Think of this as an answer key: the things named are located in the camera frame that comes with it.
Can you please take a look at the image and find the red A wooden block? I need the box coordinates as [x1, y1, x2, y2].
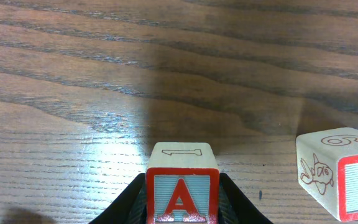
[145, 142, 219, 224]

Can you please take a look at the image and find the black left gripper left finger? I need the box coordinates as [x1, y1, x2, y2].
[89, 173, 145, 224]

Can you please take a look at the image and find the red I wooden block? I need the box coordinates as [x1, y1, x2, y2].
[296, 128, 358, 222]

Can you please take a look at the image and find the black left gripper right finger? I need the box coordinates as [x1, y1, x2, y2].
[218, 173, 272, 224]

